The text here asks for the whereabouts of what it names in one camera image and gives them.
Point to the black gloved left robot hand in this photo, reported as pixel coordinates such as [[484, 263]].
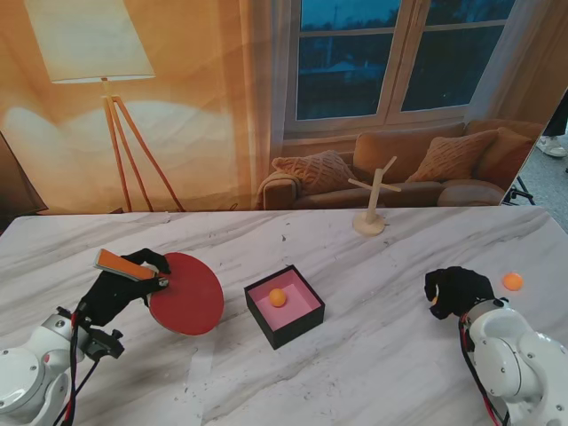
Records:
[[111, 297]]

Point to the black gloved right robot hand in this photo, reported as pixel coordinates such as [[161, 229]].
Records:
[[461, 290]]

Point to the orange ping pong ball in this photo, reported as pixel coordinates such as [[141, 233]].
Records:
[[512, 281], [435, 300], [277, 297]]

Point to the red ping pong bat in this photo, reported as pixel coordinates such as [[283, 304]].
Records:
[[191, 302]]

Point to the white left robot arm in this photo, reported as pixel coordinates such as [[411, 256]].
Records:
[[31, 373]]

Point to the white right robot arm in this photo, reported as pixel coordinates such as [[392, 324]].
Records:
[[510, 350]]

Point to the black box with pink lining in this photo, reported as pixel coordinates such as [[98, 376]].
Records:
[[306, 324]]

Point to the wooden mug tree stand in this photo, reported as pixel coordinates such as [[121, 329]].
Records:
[[369, 227]]

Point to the black tripod stand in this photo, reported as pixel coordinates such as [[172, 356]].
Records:
[[517, 191]]

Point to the person with white sneakers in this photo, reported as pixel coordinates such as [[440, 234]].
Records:
[[552, 146]]

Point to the printed living room backdrop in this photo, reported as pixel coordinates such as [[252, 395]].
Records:
[[199, 111]]

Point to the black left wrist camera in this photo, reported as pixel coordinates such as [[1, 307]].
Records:
[[104, 344]]

